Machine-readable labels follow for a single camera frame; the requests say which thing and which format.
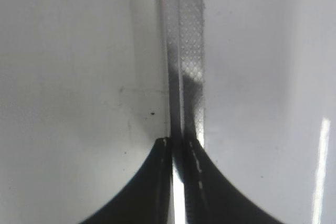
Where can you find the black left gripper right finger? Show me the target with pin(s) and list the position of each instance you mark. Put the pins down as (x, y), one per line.
(209, 195)

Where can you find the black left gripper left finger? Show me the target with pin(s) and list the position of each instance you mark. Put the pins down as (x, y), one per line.
(146, 197)

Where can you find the white board with aluminium frame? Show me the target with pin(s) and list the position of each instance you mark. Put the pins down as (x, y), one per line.
(254, 82)

